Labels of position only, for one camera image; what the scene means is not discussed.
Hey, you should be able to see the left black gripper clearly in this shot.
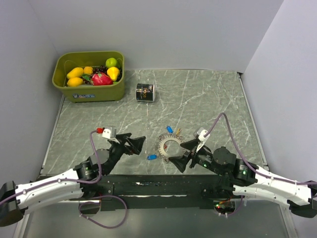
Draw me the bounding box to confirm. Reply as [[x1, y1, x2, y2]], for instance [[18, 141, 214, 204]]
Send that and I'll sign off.
[[105, 133, 146, 175]]

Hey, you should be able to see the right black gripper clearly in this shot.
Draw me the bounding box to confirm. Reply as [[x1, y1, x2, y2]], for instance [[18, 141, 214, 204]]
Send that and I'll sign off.
[[167, 138, 224, 176]]

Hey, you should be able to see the large silver keyring with rings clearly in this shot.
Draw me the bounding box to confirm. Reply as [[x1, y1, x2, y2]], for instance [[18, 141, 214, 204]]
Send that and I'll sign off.
[[147, 126, 185, 163]]

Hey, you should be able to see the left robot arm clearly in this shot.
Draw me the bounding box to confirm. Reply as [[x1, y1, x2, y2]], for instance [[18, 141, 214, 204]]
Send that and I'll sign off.
[[0, 127, 146, 227]]

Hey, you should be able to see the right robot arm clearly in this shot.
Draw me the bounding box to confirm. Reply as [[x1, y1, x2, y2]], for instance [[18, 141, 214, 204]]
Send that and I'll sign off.
[[169, 139, 317, 218]]

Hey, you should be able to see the black paper cup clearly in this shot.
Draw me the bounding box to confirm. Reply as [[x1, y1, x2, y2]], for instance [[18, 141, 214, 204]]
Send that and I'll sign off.
[[136, 83, 156, 102]]

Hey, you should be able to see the red dragon fruit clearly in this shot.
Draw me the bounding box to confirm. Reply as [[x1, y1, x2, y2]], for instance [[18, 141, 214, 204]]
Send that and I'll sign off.
[[91, 72, 113, 86]]

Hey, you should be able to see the yellow pear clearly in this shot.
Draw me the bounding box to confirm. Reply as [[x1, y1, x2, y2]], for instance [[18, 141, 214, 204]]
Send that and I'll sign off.
[[107, 66, 120, 82]]

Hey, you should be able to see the olive green plastic bin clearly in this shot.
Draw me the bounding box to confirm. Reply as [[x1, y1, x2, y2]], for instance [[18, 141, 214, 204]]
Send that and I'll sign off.
[[52, 51, 125, 103]]

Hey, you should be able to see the dark cherries bunch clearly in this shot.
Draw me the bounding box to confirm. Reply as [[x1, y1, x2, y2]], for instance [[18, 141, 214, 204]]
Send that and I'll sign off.
[[81, 66, 122, 85]]

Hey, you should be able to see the yellow mango lower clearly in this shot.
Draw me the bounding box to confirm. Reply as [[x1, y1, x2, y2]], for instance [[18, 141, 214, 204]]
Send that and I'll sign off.
[[67, 77, 84, 87]]

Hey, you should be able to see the yellow mango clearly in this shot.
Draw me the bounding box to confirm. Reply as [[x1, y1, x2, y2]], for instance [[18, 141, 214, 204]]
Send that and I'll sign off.
[[66, 67, 84, 79], [67, 77, 84, 87]]

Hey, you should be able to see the green lime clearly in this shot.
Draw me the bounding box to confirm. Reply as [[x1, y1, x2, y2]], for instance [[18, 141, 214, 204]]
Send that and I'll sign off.
[[106, 58, 118, 68]]

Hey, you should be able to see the small orange fruit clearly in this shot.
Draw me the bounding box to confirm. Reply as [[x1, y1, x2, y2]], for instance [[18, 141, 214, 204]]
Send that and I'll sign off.
[[84, 66, 94, 75]]

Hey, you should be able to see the yellow mango upper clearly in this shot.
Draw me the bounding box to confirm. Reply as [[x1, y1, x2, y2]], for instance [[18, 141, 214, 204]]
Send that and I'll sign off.
[[66, 67, 84, 79]]

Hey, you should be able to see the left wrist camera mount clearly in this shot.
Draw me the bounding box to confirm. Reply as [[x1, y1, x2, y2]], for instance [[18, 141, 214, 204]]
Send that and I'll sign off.
[[96, 126, 116, 139]]

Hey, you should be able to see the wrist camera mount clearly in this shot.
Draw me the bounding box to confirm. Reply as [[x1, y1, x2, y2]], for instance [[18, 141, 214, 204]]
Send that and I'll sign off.
[[96, 126, 116, 139], [194, 127, 210, 152]]

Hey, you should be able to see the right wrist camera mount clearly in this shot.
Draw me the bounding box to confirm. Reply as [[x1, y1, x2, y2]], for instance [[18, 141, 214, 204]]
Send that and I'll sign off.
[[194, 127, 210, 152]]

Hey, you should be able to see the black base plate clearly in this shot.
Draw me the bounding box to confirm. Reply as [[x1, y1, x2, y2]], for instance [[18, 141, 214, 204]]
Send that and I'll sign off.
[[68, 175, 245, 212]]

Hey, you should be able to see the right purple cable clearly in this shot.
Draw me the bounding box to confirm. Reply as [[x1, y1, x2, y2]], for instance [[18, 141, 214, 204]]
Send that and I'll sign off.
[[204, 113, 317, 216]]

